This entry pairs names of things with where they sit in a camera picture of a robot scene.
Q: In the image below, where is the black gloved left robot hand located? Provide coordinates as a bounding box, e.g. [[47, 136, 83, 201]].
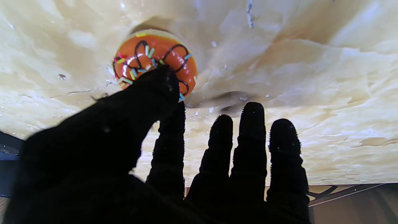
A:
[[3, 65, 311, 224]]

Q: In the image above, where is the orange glazed mini donut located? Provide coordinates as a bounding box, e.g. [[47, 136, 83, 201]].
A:
[[113, 29, 198, 101]]

